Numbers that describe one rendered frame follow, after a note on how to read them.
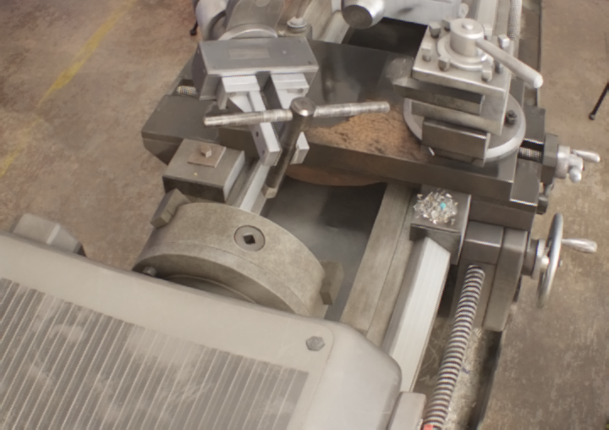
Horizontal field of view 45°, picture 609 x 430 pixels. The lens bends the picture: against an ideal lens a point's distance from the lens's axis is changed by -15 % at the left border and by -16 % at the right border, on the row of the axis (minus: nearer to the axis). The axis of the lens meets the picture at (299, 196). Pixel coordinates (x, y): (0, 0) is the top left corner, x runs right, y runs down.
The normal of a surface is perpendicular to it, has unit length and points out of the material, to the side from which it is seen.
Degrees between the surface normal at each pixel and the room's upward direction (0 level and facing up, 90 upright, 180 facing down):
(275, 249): 35
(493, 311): 90
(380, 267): 0
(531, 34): 0
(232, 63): 21
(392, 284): 0
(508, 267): 90
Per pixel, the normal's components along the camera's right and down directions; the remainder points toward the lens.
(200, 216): -0.25, -0.73
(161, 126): -0.04, -0.70
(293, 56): 0.29, -0.56
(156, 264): -0.30, 0.69
